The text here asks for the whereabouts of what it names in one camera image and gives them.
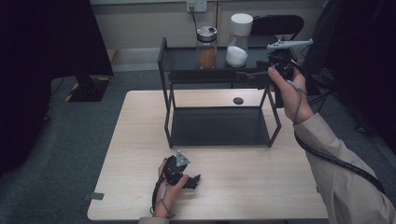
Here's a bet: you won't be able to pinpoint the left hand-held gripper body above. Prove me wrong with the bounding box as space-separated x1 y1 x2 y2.
163 149 191 187

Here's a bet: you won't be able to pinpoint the black floor cable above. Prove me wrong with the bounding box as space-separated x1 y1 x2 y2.
306 89 332 108

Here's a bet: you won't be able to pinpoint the white wall outlet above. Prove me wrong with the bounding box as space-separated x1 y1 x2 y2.
186 0 208 14

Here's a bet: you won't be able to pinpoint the right hand-held gripper cable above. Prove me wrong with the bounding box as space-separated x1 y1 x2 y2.
285 78 387 195

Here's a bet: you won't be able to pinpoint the dark curtain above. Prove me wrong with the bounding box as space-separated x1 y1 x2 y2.
301 0 396 155
0 0 115 179

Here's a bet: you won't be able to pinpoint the person's right hand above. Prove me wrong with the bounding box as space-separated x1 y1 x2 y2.
267 60 315 126

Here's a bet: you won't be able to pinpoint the black metal shelf rack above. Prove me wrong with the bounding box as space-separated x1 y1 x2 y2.
157 36 299 149

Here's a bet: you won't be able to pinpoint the glass jar with metal lid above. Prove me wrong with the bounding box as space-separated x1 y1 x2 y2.
195 25 219 70

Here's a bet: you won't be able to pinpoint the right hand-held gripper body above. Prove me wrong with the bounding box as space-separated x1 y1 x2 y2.
266 38 314 109

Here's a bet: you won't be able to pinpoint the black outlet cable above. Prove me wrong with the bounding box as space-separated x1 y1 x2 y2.
190 7 200 33

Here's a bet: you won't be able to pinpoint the hand-held gripper cable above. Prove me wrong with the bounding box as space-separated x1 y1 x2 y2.
285 78 387 195
149 175 176 219

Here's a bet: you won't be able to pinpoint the left hand-held gripper cable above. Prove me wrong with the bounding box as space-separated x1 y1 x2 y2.
149 175 176 219

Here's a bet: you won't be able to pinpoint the black stand base yellow stripes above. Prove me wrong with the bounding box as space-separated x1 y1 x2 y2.
64 74 113 103

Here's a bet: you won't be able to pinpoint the person's left hand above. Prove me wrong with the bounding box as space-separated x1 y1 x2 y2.
151 159 190 219

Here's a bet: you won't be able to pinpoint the glass jar with white lid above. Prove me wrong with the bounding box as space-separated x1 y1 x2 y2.
225 12 254 68

